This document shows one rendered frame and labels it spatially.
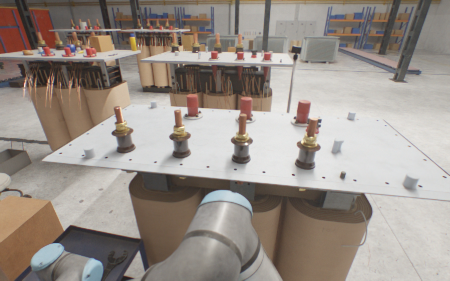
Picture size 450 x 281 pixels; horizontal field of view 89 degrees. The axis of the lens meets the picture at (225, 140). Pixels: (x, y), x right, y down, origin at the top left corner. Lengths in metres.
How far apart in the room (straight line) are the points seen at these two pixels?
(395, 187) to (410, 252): 1.91
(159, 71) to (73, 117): 3.77
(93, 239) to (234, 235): 1.13
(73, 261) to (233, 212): 0.61
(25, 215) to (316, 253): 1.62
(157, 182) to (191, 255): 0.86
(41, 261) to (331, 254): 1.21
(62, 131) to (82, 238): 2.62
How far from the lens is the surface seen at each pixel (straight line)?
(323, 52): 13.33
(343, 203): 1.22
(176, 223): 1.34
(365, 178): 1.04
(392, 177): 1.11
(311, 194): 1.28
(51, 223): 1.86
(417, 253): 2.96
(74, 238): 1.54
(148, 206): 1.32
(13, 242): 1.72
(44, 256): 0.99
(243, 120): 0.91
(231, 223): 0.45
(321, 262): 1.45
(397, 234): 3.05
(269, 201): 1.25
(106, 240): 1.45
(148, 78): 7.16
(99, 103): 3.29
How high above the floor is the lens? 1.90
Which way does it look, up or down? 27 degrees down
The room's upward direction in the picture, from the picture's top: straight up
